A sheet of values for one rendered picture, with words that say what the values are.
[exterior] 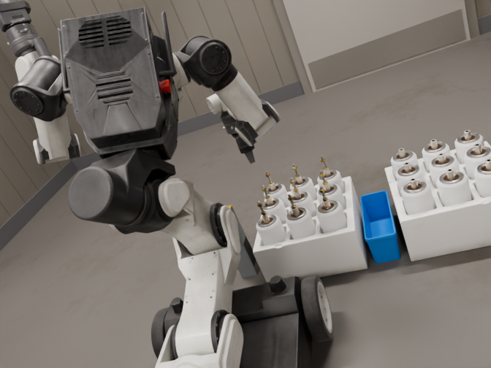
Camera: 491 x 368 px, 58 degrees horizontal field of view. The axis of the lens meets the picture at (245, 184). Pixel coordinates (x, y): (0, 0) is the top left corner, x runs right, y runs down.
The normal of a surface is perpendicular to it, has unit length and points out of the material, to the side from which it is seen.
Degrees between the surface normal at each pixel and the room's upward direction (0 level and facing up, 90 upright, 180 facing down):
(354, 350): 0
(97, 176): 48
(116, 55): 66
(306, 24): 90
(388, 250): 92
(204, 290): 16
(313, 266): 90
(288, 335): 0
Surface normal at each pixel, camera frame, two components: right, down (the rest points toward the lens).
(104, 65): 0.06, 0.00
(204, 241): 0.01, 0.75
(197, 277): -0.39, -0.66
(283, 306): -0.35, -0.23
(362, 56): -0.12, 0.49
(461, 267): -0.37, -0.83
